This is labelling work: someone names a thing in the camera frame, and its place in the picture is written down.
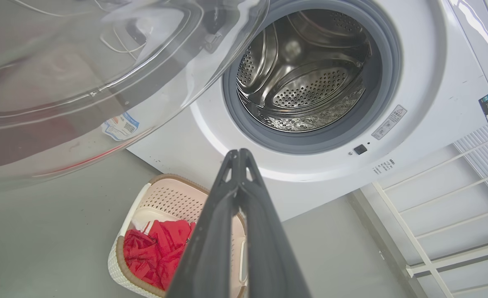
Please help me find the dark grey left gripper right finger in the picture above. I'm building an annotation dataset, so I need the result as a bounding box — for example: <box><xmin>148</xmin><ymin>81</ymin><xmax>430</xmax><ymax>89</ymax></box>
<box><xmin>239</xmin><ymin>148</ymin><xmax>311</xmax><ymax>298</ymax></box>

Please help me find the grey ribbed panel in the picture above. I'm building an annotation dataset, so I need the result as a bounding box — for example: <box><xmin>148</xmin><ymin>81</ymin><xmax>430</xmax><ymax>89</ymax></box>
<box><xmin>453</xmin><ymin>121</ymin><xmax>488</xmax><ymax>205</ymax></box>

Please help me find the beige perforated laundry basket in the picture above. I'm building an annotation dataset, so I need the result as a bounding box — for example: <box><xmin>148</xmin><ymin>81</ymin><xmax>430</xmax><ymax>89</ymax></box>
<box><xmin>107</xmin><ymin>174</ymin><xmax>249</xmax><ymax>298</ymax></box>

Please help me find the round glass washing machine door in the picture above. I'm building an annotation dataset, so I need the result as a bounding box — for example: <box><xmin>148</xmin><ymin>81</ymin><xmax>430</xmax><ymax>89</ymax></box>
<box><xmin>0</xmin><ymin>0</ymin><xmax>270</xmax><ymax>192</ymax></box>

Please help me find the red clothing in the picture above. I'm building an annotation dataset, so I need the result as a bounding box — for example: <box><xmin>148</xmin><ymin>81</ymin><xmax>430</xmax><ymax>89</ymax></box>
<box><xmin>123</xmin><ymin>219</ymin><xmax>196</xmax><ymax>291</ymax></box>

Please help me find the white warning sticker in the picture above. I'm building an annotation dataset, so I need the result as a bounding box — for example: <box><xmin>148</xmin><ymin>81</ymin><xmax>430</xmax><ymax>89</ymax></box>
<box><xmin>371</xmin><ymin>104</ymin><xmax>408</xmax><ymax>141</ymax></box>

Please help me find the stainless steel perforated drum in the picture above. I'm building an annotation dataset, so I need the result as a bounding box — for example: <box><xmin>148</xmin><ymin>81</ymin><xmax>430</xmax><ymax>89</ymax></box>
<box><xmin>236</xmin><ymin>9</ymin><xmax>372</xmax><ymax>133</ymax></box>

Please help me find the white front-load washing machine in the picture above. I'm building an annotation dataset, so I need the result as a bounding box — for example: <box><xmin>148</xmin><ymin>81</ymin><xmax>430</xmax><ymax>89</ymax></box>
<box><xmin>126</xmin><ymin>0</ymin><xmax>488</xmax><ymax>222</ymax></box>

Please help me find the blue and white energy label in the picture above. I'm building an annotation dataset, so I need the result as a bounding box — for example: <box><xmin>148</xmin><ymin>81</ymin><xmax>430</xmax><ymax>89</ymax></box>
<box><xmin>102</xmin><ymin>112</ymin><xmax>140</xmax><ymax>142</ymax></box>

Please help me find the white framed rack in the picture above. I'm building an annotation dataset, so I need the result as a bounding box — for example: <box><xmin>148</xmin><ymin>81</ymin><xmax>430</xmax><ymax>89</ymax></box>
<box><xmin>348</xmin><ymin>132</ymin><xmax>488</xmax><ymax>298</ymax></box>

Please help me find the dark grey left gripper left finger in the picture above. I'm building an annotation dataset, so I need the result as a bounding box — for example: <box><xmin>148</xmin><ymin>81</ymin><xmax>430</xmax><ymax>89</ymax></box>
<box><xmin>165</xmin><ymin>149</ymin><xmax>241</xmax><ymax>298</ymax></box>

